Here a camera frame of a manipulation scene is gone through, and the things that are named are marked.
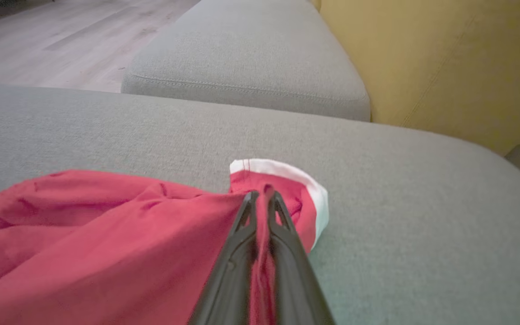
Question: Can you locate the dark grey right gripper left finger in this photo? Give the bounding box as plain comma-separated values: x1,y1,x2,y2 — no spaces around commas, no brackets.
188,190,260,325

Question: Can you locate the large grey sofa chaise cushion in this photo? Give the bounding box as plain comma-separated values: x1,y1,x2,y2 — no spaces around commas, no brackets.
0,84,520,325

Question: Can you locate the red and white garment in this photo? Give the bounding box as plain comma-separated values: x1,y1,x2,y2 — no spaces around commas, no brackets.
0,158,330,325

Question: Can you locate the long yellow sofa backrest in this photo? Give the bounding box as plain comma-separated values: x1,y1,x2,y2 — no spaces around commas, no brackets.
320,0,520,157

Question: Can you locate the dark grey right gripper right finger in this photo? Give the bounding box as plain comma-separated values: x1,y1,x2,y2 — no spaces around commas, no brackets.
267,190,336,325

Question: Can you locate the long grey sofa seat cushion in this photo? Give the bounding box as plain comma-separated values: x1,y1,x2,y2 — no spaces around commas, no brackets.
121,0,371,122

